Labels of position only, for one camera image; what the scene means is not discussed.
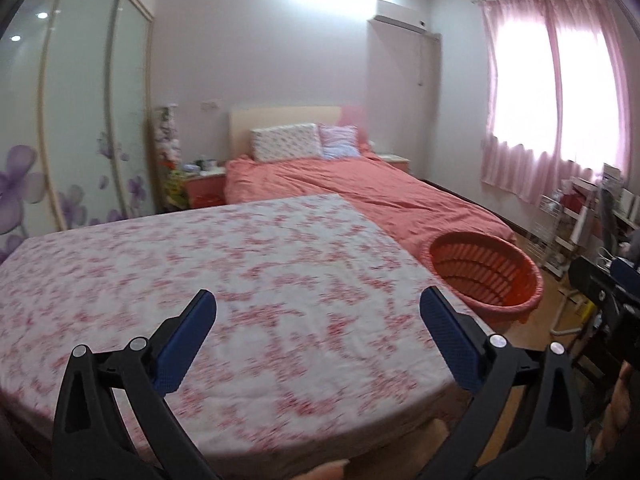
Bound white metal tube frame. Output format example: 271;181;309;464
550;290;588;337

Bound hanging plush toys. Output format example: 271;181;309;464
154;104;181;166

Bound beige pink bed headboard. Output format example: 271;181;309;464
229;105;368;163

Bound white wire rack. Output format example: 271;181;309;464
530;180;601;276

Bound orange plastic basket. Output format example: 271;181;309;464
422;231;545;333

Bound pink bare nightstand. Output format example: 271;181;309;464
375;153;412;175

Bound pink curtain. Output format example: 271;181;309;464
475;0;632;206

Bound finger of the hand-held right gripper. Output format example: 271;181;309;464
567;256;640;311
572;305;640;378

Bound white air conditioner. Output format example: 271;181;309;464
375;0;426;33

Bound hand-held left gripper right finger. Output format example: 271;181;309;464
419;286;586;480

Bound wardrobe with flower glass doors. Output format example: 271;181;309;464
0;0;156;261

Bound floral pillow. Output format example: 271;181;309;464
250;123;325;163

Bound person's right hand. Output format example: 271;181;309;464
592;360;640;466

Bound yellow plush toy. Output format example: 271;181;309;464
165;162;188;208

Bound pink nightstand with clutter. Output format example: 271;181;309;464
182;167;227;208

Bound striped pink pillow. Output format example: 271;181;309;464
319;125;361;160

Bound red box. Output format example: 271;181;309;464
562;192;588;221

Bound pink floral tablecloth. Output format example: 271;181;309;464
0;192;481;466

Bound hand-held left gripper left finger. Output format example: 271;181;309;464
52;288;221;480

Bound bed with salmon cover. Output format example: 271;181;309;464
223;152;517;273

